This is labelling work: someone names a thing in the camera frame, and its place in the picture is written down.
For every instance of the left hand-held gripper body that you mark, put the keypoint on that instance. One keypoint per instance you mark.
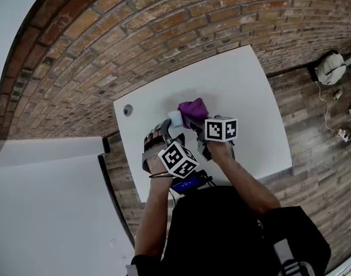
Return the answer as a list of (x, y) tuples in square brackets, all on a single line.
[(178, 160)]

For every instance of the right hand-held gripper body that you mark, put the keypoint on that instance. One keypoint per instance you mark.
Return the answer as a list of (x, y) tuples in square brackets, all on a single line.
[(220, 129)]

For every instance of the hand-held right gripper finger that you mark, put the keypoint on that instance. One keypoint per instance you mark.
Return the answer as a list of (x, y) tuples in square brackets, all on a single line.
[(195, 127)]

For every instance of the purple wiping cloth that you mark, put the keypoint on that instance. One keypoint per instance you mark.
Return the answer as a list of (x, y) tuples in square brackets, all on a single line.
[(192, 109)]

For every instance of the person's left forearm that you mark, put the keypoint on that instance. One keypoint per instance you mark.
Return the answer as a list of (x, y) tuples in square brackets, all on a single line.
[(152, 217)]

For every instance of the person's right forearm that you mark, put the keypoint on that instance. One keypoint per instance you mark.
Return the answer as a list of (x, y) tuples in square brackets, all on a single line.
[(244, 183)]

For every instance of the person's left hand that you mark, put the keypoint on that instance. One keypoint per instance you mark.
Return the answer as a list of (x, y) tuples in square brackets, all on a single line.
[(154, 165)]

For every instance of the black wrist band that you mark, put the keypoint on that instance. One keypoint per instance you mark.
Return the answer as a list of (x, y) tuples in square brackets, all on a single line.
[(161, 175)]

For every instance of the black device with blue screen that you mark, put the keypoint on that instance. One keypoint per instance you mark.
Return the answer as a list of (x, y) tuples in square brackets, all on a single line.
[(187, 184)]

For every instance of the person's black shirt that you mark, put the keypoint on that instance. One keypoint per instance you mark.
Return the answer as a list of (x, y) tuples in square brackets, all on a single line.
[(221, 234)]

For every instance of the small drink can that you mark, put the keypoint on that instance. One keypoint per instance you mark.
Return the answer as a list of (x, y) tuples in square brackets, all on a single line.
[(337, 95)]

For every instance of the white power strip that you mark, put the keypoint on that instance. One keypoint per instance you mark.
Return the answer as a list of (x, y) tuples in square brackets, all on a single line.
[(343, 135)]

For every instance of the white backpack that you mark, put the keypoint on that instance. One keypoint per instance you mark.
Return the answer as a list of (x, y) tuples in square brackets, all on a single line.
[(331, 68)]

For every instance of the black metal frame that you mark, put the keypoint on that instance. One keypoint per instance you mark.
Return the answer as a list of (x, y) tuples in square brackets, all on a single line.
[(112, 188)]

